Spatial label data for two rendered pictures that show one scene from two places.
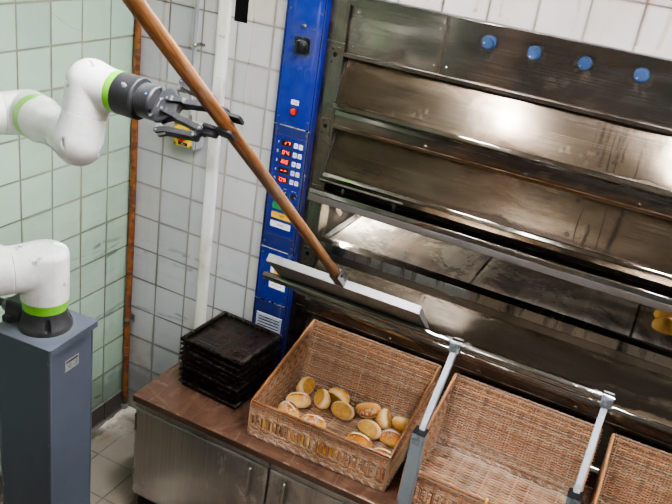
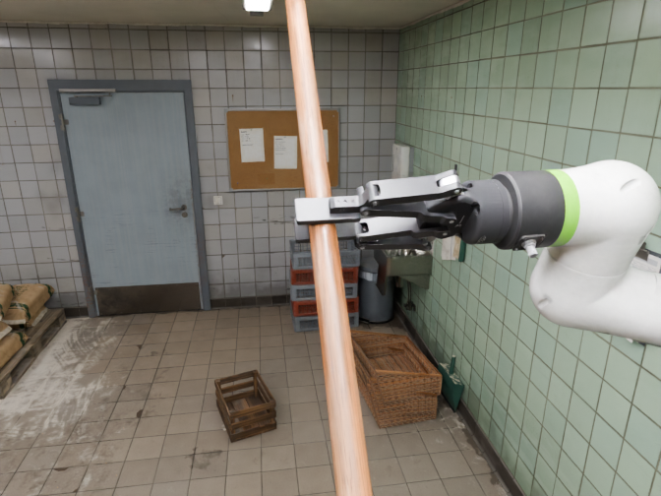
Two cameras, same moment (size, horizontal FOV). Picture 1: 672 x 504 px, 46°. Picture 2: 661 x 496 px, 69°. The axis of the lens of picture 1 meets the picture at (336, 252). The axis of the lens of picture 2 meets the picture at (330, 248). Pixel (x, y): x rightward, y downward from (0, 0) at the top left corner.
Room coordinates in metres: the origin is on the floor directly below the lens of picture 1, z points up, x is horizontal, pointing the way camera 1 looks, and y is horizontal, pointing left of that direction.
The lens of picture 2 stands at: (2.01, 0.00, 2.09)
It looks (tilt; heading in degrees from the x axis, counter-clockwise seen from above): 18 degrees down; 149
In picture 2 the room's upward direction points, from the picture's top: straight up
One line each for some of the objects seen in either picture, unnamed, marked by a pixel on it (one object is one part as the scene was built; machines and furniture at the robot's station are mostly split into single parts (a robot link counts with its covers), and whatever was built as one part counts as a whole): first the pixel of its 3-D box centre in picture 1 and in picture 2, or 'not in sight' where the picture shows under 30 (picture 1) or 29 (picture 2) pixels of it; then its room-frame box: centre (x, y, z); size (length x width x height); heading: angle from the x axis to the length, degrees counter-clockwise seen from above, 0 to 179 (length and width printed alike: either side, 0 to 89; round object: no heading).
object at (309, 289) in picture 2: not in sight; (322, 282); (-1.54, 2.05, 0.38); 0.60 x 0.40 x 0.16; 66
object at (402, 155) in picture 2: not in sight; (401, 166); (-1.25, 2.68, 1.44); 0.28 x 0.11 x 0.38; 157
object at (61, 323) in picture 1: (29, 309); not in sight; (1.91, 0.83, 1.23); 0.26 x 0.15 x 0.06; 72
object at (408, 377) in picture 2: not in sight; (391, 360); (-0.23, 1.83, 0.32); 0.56 x 0.49 x 0.28; 165
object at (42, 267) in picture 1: (39, 275); not in sight; (1.89, 0.79, 1.36); 0.16 x 0.13 x 0.19; 127
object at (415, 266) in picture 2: not in sight; (400, 267); (-0.83, 2.38, 0.71); 0.47 x 0.36 x 0.91; 157
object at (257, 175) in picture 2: not in sight; (284, 150); (-2.03, 1.93, 1.55); 1.04 x 0.03 x 0.74; 67
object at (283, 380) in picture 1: (346, 398); not in sight; (2.46, -0.12, 0.72); 0.56 x 0.49 x 0.28; 68
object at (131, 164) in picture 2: not in sight; (137, 206); (-2.52, 0.67, 1.08); 1.14 x 0.09 x 2.16; 67
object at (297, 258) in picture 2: not in sight; (324, 252); (-1.53, 2.06, 0.68); 0.60 x 0.40 x 0.16; 68
